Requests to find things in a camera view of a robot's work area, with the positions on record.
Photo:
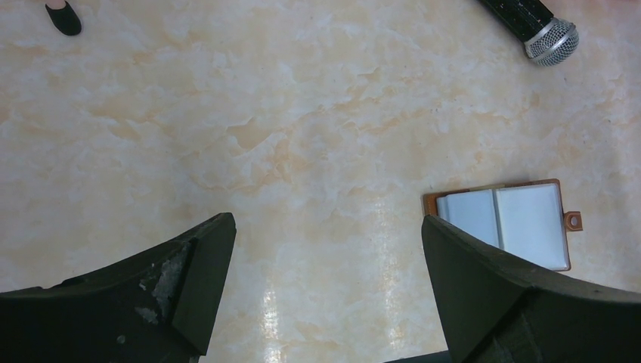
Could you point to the black handheld microphone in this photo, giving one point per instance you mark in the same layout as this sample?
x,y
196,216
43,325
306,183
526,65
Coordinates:
x,y
547,40

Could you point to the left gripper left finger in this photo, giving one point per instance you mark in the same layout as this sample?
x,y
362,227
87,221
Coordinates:
x,y
159,305

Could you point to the pink music stand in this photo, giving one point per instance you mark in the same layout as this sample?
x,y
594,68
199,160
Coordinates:
x,y
63,17

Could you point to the brown leather card holder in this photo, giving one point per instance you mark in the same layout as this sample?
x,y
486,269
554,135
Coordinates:
x,y
526,219

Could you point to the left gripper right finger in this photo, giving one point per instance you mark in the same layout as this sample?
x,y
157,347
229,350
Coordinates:
x,y
496,307

